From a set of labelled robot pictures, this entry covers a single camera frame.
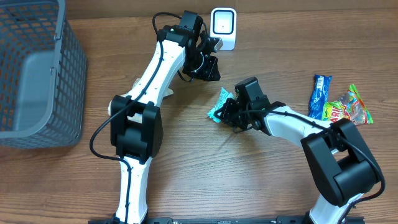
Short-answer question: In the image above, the mint green snack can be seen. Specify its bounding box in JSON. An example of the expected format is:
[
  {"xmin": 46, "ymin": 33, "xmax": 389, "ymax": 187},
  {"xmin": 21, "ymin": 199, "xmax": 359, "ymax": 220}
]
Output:
[{"xmin": 207, "ymin": 87, "xmax": 235, "ymax": 123}]

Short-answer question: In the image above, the blue cookie pack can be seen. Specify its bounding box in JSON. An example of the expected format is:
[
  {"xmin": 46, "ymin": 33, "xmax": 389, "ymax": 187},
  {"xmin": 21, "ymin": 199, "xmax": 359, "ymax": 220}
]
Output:
[{"xmin": 308, "ymin": 74, "xmax": 333, "ymax": 120}]

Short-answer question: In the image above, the green gummy candy bag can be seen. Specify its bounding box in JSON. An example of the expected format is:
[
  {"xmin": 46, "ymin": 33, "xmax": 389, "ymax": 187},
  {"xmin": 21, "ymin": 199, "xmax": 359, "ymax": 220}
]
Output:
[{"xmin": 322, "ymin": 84, "xmax": 373, "ymax": 125}]

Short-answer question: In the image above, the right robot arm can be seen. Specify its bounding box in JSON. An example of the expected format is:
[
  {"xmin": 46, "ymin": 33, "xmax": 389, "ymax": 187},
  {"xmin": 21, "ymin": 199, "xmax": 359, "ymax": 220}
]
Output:
[{"xmin": 213, "ymin": 77, "xmax": 386, "ymax": 223}]

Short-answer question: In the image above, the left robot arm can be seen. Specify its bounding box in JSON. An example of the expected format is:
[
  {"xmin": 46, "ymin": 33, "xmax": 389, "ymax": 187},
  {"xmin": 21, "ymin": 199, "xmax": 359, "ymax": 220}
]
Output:
[{"xmin": 109, "ymin": 11, "xmax": 222, "ymax": 223}]

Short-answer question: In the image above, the white barcode scanner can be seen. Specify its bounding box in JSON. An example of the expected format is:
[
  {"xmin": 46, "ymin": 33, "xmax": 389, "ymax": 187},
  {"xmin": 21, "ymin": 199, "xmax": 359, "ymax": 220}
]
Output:
[{"xmin": 210, "ymin": 7, "xmax": 237, "ymax": 51}]

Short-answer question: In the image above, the dark grey plastic basket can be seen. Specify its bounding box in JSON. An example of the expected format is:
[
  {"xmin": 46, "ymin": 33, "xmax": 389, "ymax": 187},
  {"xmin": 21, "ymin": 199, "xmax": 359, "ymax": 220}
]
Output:
[{"xmin": 1, "ymin": 0, "xmax": 88, "ymax": 149}]

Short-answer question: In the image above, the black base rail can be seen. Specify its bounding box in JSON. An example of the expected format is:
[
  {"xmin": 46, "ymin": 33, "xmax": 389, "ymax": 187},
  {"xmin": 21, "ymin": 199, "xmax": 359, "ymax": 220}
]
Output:
[{"xmin": 87, "ymin": 216, "xmax": 365, "ymax": 224}]

